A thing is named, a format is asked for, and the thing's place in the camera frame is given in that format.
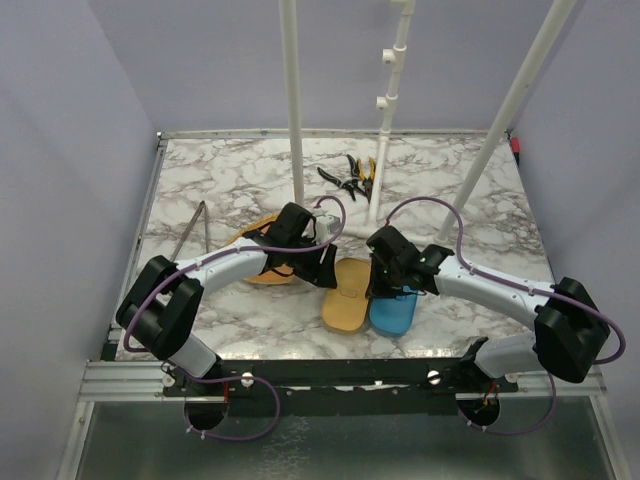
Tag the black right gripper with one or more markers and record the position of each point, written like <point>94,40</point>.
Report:
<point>376,288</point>

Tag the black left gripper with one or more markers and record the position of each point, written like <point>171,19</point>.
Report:
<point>321,275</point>

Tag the woven bamboo basket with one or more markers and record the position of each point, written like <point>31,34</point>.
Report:
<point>279,276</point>

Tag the beige lunch box lid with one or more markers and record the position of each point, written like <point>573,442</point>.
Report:
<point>346,306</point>

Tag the blue lunch box lid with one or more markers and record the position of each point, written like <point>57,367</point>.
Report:
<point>392,313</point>

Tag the blue lunch box base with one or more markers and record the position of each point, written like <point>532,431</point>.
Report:
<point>389,333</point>

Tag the beige lunch box base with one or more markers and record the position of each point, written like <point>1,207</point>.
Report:
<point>346,332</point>

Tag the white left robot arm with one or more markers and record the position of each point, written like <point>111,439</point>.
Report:
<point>158,312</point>

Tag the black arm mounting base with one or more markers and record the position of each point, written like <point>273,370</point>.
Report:
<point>351,387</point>

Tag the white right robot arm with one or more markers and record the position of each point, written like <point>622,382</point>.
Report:
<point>566,331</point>

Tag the red clamp at table corner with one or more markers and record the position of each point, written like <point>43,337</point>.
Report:
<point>515,147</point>

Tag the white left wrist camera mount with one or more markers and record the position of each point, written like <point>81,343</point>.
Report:
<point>322,226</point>

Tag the yellow handled pliers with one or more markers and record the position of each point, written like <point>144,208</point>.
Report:
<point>367,180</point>

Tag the aluminium table frame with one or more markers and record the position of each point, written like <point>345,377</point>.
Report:
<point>134,432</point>

